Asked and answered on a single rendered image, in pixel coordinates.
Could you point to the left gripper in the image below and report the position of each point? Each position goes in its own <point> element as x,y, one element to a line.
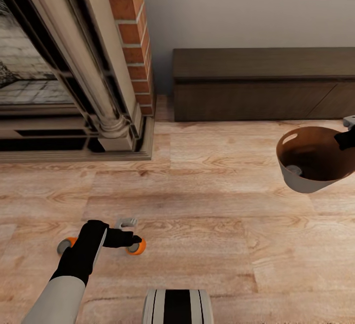
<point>124,238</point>

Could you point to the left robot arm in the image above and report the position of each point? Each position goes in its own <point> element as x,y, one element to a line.
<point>59,302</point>

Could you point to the can of soda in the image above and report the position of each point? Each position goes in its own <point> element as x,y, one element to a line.
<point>295,169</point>
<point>68,242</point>
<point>136,248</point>

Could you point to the trash can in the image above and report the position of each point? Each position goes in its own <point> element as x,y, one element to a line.
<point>318,154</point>

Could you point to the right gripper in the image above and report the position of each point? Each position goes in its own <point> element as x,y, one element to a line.
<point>346,139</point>

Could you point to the wood fireplace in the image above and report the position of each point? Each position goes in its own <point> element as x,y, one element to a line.
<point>65,90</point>

